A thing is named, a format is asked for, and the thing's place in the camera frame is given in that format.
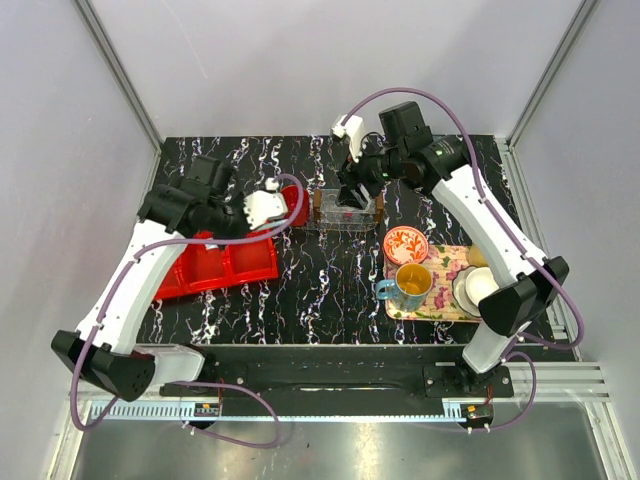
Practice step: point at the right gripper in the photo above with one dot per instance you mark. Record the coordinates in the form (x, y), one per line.
(351, 174)

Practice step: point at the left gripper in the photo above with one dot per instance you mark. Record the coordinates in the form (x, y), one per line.
(238, 202)

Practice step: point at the red cup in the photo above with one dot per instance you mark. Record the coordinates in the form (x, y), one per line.
(290, 194)

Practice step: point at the clear acrylic toothbrush holder rack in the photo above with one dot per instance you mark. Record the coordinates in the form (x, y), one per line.
(324, 208)

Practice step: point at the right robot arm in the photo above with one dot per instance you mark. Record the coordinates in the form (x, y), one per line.
(528, 279)

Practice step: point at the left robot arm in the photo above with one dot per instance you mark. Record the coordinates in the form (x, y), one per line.
(101, 348)

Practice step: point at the red plastic organizer bin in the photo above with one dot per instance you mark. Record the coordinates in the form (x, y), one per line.
(206, 267)

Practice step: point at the orange floral bowl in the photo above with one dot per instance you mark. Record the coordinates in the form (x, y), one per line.
(405, 244)

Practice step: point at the yellow cup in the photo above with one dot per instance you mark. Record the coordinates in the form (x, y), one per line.
(475, 257)

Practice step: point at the blue mug yellow inside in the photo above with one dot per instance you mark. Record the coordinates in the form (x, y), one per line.
(408, 289)

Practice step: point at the white small bowl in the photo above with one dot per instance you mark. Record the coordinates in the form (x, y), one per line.
(472, 285)

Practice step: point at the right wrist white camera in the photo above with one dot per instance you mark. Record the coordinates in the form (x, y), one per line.
(350, 129)

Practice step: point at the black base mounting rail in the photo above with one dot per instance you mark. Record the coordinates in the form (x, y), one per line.
(334, 380)

